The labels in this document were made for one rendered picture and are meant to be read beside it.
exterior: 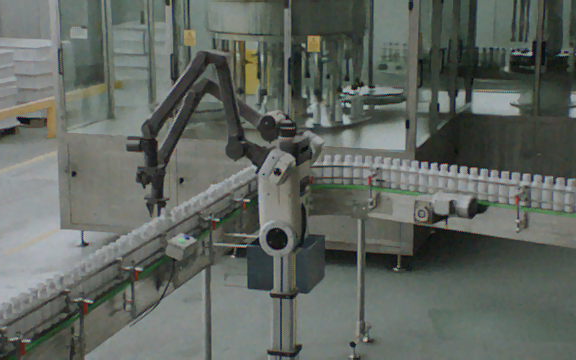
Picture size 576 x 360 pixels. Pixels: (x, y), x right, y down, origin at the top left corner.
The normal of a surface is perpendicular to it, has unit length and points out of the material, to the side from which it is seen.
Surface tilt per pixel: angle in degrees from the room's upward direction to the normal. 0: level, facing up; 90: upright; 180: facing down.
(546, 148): 90
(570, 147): 90
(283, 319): 90
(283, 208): 101
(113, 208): 91
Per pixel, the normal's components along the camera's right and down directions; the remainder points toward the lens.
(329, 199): 0.13, 0.19
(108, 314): 0.96, 0.06
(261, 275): -0.29, 0.19
